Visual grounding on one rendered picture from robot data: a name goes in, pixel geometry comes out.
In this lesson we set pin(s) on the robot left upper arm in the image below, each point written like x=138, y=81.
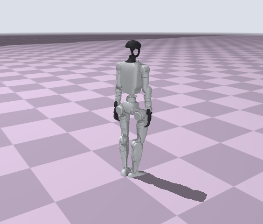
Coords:
x=118, y=84

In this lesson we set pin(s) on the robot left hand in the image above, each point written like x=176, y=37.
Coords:
x=115, y=113

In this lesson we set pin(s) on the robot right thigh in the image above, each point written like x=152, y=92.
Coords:
x=141, y=117

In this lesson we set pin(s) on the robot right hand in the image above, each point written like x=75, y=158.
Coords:
x=148, y=112

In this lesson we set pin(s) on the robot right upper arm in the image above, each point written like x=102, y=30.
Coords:
x=144, y=70

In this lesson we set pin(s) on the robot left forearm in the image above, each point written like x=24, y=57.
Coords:
x=118, y=95

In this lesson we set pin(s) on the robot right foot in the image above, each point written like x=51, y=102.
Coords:
x=131, y=174

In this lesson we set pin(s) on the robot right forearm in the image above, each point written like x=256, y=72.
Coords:
x=147, y=98

